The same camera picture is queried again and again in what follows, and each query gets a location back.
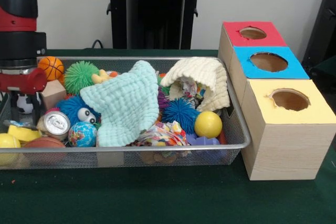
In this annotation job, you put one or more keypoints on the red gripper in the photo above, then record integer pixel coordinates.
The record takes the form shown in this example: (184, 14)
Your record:
(23, 82)

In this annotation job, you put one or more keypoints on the clear plastic packet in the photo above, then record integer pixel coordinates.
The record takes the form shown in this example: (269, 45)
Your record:
(15, 123)

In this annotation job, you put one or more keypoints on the mint waffle cloth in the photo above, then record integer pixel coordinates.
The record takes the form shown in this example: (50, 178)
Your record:
(126, 103)

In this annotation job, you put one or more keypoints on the silver drink can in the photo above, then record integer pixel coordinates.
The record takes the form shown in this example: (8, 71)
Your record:
(56, 124)

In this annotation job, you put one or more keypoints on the cream waffle cloth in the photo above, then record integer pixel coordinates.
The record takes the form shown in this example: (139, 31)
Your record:
(199, 70)

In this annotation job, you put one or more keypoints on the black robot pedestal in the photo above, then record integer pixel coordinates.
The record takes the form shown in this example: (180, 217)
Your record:
(152, 11)

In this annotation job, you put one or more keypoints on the globe print ball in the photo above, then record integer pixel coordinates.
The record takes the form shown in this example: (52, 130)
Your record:
(82, 134)

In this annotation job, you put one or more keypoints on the wooden box with three holes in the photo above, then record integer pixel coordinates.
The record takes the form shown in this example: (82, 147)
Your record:
(288, 150)

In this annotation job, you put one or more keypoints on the dark green table cloth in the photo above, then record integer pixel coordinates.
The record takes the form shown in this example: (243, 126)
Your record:
(157, 195)
(328, 68)

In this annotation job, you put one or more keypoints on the orange toy basketball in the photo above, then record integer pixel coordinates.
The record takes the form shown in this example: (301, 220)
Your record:
(52, 68)

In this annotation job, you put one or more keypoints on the plain wooden block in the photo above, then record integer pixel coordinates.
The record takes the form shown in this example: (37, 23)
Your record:
(53, 94)

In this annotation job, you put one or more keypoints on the yellow plastic ball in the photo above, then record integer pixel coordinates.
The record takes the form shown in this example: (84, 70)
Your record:
(208, 125)

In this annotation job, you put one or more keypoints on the silver mesh bin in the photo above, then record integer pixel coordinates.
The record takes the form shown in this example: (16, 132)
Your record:
(237, 129)

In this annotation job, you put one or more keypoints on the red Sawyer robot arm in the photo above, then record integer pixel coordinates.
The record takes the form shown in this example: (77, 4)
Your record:
(18, 45)

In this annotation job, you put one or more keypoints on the green spiky ball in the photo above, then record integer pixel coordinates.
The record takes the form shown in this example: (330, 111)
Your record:
(80, 77)

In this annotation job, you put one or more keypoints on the blue spiky ball with eyes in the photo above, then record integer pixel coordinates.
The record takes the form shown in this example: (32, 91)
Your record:
(68, 107)

